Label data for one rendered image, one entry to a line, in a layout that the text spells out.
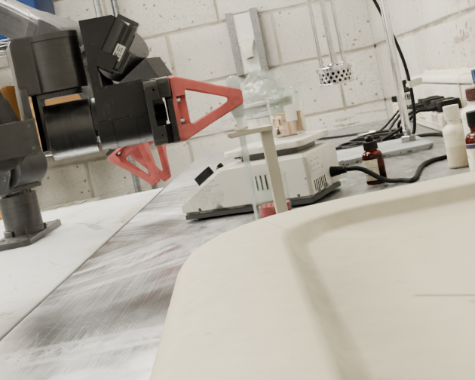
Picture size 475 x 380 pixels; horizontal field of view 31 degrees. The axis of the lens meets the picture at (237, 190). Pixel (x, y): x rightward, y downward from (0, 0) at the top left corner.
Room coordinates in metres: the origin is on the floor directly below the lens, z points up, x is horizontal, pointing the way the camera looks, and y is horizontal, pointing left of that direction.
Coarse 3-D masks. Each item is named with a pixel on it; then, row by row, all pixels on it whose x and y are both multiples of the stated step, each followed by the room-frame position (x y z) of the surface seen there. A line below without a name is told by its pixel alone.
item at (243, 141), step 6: (240, 120) 0.91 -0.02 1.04; (240, 126) 0.91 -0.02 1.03; (240, 138) 0.92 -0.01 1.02; (246, 144) 0.92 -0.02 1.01; (246, 150) 0.91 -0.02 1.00; (246, 156) 0.91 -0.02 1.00; (246, 162) 0.91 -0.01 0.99; (246, 168) 0.91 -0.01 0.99; (246, 174) 0.92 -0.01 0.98; (252, 174) 0.92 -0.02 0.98; (252, 180) 0.91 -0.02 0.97; (252, 186) 0.91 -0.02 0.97; (252, 192) 0.91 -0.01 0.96; (252, 198) 0.92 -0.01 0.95
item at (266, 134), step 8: (240, 128) 0.91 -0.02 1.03; (256, 128) 0.90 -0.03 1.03; (264, 128) 0.90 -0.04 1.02; (272, 128) 0.90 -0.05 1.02; (232, 136) 0.90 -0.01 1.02; (264, 136) 0.91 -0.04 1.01; (272, 136) 0.91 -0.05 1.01; (264, 144) 0.91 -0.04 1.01; (272, 144) 0.91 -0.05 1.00; (264, 152) 0.92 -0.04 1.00; (272, 152) 0.91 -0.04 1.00; (272, 160) 0.91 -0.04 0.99; (272, 168) 0.91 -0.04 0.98; (272, 176) 0.91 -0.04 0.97; (280, 176) 0.91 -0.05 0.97; (272, 184) 0.91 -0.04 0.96; (280, 184) 0.91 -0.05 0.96; (272, 192) 0.92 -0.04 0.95; (280, 192) 0.91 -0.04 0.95; (280, 200) 0.91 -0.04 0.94; (280, 208) 0.91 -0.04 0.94
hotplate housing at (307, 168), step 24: (312, 144) 1.22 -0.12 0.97; (240, 168) 1.17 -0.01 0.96; (264, 168) 1.16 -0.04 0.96; (288, 168) 1.14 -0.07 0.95; (312, 168) 1.14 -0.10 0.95; (336, 168) 1.20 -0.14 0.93; (192, 192) 1.21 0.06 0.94; (216, 192) 1.19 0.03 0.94; (240, 192) 1.18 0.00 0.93; (312, 192) 1.14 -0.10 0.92; (192, 216) 1.21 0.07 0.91
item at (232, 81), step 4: (232, 76) 0.92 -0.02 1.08; (228, 80) 0.91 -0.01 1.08; (232, 80) 0.91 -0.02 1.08; (236, 80) 0.91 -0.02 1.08; (228, 84) 0.91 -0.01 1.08; (232, 84) 0.91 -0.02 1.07; (236, 84) 0.91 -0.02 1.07; (240, 88) 0.92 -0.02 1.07; (236, 108) 0.91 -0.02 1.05; (240, 108) 0.91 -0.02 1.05; (232, 112) 0.92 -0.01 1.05; (236, 112) 0.91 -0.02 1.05; (240, 112) 0.91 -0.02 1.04
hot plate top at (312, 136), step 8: (304, 136) 1.18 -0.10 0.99; (312, 136) 1.18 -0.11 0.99; (320, 136) 1.20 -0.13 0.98; (248, 144) 1.26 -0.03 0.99; (256, 144) 1.22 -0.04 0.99; (280, 144) 1.15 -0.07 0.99; (288, 144) 1.14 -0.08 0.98; (296, 144) 1.14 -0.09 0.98; (304, 144) 1.14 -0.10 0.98; (232, 152) 1.18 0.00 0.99; (240, 152) 1.18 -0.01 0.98; (256, 152) 1.17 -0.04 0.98
